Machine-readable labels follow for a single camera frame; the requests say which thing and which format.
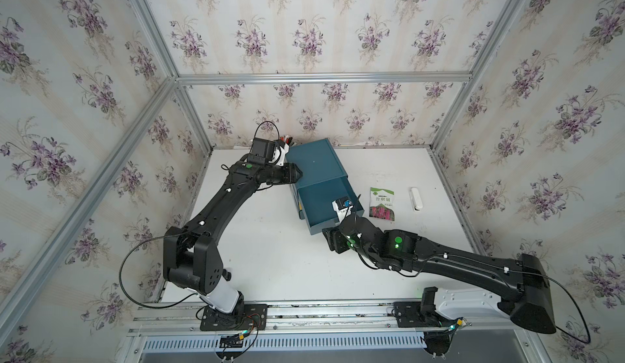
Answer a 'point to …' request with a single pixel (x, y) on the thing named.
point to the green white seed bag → (382, 203)
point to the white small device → (416, 198)
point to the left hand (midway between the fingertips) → (298, 177)
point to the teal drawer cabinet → (318, 163)
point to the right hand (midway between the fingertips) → (333, 229)
